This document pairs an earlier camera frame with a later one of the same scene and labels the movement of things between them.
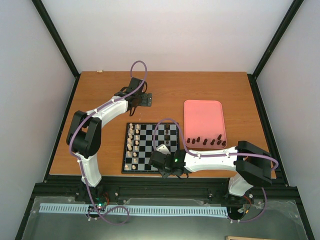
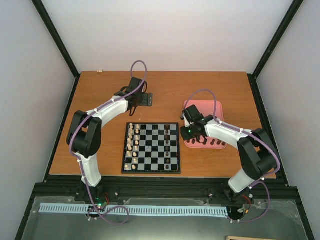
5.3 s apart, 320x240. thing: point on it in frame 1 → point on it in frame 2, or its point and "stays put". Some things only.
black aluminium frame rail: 159,188 stays put
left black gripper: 145,99 stays put
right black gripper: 164,173 → 185,135
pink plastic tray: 204,119 stays put
